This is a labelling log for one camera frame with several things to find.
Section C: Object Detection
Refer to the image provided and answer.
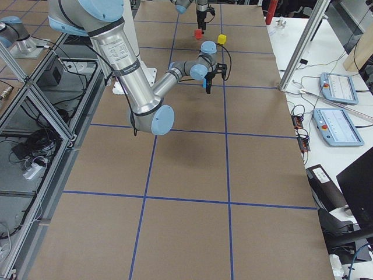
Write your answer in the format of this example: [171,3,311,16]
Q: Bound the red fire extinguisher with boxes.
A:
[265,0,278,25]

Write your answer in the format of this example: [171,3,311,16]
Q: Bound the white power strip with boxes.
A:
[23,163,43,180]

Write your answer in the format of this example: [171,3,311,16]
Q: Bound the teach pendant tablet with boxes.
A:
[319,72,359,105]
[312,108,364,147]

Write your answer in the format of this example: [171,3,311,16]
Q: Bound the near teach pendant tablet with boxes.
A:
[312,108,364,147]

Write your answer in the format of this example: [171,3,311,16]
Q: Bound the far teach pendant tablet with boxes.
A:
[319,72,359,105]

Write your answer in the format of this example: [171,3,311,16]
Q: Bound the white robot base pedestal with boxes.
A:
[112,1,157,87]

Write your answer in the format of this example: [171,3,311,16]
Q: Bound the yellow wooden block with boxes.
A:
[217,34,227,46]

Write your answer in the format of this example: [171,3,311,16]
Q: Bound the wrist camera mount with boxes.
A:
[214,62,227,81]
[206,6,216,23]

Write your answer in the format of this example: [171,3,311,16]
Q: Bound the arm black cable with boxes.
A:
[217,43,233,81]

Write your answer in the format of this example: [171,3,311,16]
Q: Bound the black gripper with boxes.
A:
[205,66,217,94]
[196,10,207,35]

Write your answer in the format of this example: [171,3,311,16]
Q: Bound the red wooden block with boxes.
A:
[193,29,203,40]

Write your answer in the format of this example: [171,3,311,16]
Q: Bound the aluminium frame post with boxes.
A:
[279,0,330,91]

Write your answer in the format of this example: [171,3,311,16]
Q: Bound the black desktop box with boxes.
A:
[306,164,347,212]

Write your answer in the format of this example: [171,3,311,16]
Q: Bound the black computer monitor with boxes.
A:
[336,148,372,228]

